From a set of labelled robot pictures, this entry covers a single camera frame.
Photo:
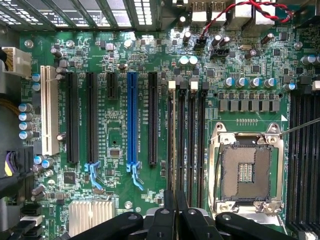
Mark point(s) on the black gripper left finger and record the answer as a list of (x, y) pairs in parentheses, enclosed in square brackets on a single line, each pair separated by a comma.
[(162, 225)]

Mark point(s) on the silver socket cover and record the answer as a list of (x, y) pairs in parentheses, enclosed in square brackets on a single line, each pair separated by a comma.
[(260, 217)]

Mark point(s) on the CPU socket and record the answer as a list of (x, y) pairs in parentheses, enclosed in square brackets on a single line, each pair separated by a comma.
[(246, 172)]

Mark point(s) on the thin metal locking lever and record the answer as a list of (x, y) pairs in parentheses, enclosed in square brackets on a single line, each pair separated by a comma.
[(300, 126)]

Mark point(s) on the short black expansion slot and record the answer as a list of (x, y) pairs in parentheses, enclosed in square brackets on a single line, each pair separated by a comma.
[(112, 85)]

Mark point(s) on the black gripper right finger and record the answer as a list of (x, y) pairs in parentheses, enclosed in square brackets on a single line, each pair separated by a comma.
[(190, 225)]

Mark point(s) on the blue expansion slot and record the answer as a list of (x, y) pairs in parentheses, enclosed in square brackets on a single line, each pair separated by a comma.
[(132, 117)]

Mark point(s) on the black RAM slot white latch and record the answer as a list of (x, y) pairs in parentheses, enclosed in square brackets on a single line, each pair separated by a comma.
[(193, 140), (170, 137), (303, 162)]

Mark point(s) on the long black expansion slot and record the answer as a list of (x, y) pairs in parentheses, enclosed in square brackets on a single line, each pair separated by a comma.
[(92, 117), (72, 117), (153, 117)]

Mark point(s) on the white expansion slot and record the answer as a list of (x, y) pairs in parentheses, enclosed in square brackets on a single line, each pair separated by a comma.
[(50, 110)]

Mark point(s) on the green Dell motherboard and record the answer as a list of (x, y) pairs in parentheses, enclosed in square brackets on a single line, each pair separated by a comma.
[(115, 125)]

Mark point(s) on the silver finned chipset heatsink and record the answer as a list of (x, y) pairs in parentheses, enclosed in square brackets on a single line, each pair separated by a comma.
[(87, 217)]

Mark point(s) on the white power connector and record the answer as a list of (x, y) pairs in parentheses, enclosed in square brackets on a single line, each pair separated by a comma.
[(20, 62)]

